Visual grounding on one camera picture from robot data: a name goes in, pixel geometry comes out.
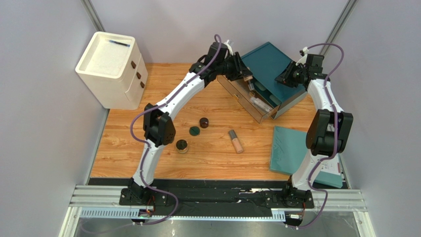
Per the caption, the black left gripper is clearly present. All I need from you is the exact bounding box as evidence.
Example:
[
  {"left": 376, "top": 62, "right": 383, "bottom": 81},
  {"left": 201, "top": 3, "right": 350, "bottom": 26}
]
[{"left": 216, "top": 52, "right": 253, "bottom": 82}]

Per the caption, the brown foundation bottle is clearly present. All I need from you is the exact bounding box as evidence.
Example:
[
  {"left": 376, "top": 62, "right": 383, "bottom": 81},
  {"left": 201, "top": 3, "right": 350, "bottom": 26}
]
[{"left": 244, "top": 76, "right": 254, "bottom": 91}]

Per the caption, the clear plastic bottle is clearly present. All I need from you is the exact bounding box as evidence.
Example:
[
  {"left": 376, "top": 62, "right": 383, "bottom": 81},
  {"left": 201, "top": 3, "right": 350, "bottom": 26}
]
[{"left": 250, "top": 97, "right": 272, "bottom": 113}]

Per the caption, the transparent smoky drawer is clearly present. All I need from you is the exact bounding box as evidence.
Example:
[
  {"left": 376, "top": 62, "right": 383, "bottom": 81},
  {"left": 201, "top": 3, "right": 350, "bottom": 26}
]
[{"left": 217, "top": 76, "right": 280, "bottom": 123}]

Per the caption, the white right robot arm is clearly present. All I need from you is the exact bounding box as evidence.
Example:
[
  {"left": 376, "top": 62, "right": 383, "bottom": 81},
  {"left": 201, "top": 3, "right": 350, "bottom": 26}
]
[{"left": 275, "top": 53, "right": 353, "bottom": 207}]

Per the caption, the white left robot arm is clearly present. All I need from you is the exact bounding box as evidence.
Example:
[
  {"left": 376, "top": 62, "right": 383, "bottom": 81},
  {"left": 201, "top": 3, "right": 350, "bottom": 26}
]
[{"left": 119, "top": 41, "right": 253, "bottom": 205}]

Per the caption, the teal drawer organizer box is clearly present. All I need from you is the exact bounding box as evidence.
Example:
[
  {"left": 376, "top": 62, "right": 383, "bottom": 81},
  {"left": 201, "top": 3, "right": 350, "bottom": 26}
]
[{"left": 241, "top": 42, "right": 307, "bottom": 119}]

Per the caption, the dark brown small jar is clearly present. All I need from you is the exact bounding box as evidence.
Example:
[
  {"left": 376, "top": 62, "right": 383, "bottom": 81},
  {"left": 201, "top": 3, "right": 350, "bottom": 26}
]
[{"left": 199, "top": 118, "right": 209, "bottom": 128}]

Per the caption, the beige foundation tube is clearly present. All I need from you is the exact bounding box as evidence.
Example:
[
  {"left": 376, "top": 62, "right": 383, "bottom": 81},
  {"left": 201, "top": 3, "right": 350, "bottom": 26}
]
[{"left": 228, "top": 129, "right": 244, "bottom": 154}]

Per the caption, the green round compact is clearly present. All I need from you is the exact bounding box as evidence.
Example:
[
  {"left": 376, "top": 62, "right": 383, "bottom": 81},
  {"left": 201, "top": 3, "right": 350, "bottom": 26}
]
[{"left": 189, "top": 126, "right": 201, "bottom": 136}]

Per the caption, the teal flat box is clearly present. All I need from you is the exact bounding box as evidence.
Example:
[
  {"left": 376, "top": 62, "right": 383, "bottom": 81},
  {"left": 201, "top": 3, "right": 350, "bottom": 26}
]
[{"left": 269, "top": 126, "right": 343, "bottom": 188}]

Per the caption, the black-lid powder jar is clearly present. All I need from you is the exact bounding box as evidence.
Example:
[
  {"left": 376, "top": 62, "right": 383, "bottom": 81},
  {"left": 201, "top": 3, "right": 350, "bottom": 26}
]
[{"left": 175, "top": 139, "right": 189, "bottom": 154}]

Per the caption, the white paper label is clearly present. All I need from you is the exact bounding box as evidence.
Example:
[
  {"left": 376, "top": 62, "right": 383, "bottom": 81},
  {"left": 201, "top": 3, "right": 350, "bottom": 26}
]
[{"left": 321, "top": 154, "right": 341, "bottom": 175}]

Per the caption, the white three-drawer cabinet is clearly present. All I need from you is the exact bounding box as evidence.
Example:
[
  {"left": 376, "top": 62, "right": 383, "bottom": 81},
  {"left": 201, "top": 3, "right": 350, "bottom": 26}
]
[{"left": 75, "top": 32, "right": 148, "bottom": 110}]

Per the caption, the black pen on cabinet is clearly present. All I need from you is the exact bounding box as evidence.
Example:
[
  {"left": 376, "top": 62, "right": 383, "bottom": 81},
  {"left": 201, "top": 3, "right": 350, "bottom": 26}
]
[{"left": 109, "top": 40, "right": 130, "bottom": 47}]

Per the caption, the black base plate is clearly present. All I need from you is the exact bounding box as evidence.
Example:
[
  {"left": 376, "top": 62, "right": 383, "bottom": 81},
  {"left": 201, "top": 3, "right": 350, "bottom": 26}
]
[{"left": 119, "top": 188, "right": 315, "bottom": 209}]

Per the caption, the aluminium mounting rail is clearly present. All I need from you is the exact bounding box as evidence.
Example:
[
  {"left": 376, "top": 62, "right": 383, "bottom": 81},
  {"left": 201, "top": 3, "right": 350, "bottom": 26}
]
[{"left": 70, "top": 185, "right": 367, "bottom": 221}]

